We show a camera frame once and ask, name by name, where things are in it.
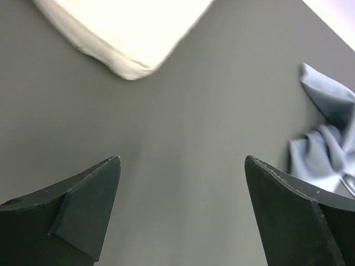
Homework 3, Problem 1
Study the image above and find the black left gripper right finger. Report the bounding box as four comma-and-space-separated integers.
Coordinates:
245, 155, 354, 265

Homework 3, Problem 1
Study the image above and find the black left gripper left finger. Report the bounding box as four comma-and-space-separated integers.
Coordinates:
1, 157, 121, 265

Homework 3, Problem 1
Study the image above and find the grey fabric pillowcase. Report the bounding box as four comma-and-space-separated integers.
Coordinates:
288, 63, 354, 196

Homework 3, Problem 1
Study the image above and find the cream bear print pillow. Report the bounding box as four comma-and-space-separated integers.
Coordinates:
34, 0, 213, 80

